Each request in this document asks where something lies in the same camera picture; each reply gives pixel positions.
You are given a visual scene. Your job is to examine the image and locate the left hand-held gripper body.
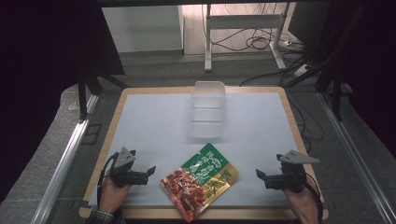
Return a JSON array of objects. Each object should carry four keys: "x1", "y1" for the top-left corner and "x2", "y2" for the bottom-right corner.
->
[{"x1": 108, "y1": 147, "x2": 149, "y2": 189}]

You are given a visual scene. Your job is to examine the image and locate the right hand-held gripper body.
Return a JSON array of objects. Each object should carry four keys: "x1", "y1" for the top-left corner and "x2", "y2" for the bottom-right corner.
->
[{"x1": 263, "y1": 149, "x2": 320, "y2": 194}]

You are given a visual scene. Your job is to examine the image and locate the green and red snack packet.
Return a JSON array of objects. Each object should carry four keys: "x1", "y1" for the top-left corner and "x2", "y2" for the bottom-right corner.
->
[{"x1": 160, "y1": 142, "x2": 241, "y2": 223}]

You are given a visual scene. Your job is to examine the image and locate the clear plastic container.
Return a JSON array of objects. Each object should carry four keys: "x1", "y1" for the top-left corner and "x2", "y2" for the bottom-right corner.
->
[{"x1": 190, "y1": 80, "x2": 227, "y2": 140}]

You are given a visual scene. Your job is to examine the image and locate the person's left hand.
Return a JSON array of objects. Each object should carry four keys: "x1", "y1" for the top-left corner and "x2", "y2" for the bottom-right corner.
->
[{"x1": 98, "y1": 175, "x2": 133, "y2": 216}]

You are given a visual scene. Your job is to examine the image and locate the person's right hand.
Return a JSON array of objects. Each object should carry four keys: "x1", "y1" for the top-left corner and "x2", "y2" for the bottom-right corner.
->
[{"x1": 282, "y1": 182, "x2": 321, "y2": 224}]

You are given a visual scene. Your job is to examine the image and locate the white table mat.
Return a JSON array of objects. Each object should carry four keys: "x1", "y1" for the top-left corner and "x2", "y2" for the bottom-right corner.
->
[{"x1": 88, "y1": 91, "x2": 308, "y2": 208}]

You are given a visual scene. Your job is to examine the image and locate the black tripod stand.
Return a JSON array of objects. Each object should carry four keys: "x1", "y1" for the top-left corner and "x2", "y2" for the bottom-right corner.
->
[{"x1": 77, "y1": 66, "x2": 129, "y2": 123}]

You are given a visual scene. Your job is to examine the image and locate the black metal stand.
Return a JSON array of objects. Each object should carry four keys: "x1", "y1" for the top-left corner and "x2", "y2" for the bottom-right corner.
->
[{"x1": 282, "y1": 46, "x2": 345, "y2": 123}]

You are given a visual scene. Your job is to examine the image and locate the white power strip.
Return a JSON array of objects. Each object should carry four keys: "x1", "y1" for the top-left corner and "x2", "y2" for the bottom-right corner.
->
[{"x1": 292, "y1": 63, "x2": 313, "y2": 77}]

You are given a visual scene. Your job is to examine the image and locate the white cabinet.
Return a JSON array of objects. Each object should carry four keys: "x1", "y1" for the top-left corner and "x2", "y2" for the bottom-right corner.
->
[{"x1": 101, "y1": 5, "x2": 185, "y2": 54}]

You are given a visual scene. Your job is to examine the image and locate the dark curtain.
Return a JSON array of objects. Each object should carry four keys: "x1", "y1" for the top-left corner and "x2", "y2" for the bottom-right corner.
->
[
  {"x1": 0, "y1": 0, "x2": 126, "y2": 204},
  {"x1": 311, "y1": 0, "x2": 396, "y2": 158}
]

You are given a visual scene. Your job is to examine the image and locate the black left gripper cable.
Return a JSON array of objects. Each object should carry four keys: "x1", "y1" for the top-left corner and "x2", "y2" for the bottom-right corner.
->
[{"x1": 96, "y1": 151, "x2": 120, "y2": 216}]

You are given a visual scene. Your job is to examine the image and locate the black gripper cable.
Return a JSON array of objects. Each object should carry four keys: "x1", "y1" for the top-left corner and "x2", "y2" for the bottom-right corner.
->
[
  {"x1": 304, "y1": 172, "x2": 324, "y2": 224},
  {"x1": 96, "y1": 151, "x2": 120, "y2": 216}
]

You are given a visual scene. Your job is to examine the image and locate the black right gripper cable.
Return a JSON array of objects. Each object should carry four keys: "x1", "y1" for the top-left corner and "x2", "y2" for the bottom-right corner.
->
[{"x1": 304, "y1": 172, "x2": 324, "y2": 224}]

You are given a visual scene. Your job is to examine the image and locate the thin black cable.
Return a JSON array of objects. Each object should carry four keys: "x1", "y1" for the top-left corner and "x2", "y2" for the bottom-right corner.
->
[{"x1": 289, "y1": 92, "x2": 325, "y2": 154}]

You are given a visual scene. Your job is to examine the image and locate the aluminium rail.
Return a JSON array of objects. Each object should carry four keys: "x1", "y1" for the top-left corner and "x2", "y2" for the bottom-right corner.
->
[
  {"x1": 30, "y1": 93, "x2": 100, "y2": 224},
  {"x1": 317, "y1": 91, "x2": 396, "y2": 224}
]

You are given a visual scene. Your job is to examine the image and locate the black floor cables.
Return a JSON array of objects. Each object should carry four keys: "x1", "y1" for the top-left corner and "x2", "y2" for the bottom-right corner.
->
[{"x1": 210, "y1": 27, "x2": 307, "y2": 54}]

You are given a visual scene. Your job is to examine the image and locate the white metal desk frame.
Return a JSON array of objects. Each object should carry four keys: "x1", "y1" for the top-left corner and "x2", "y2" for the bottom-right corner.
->
[{"x1": 203, "y1": 3, "x2": 291, "y2": 74}]

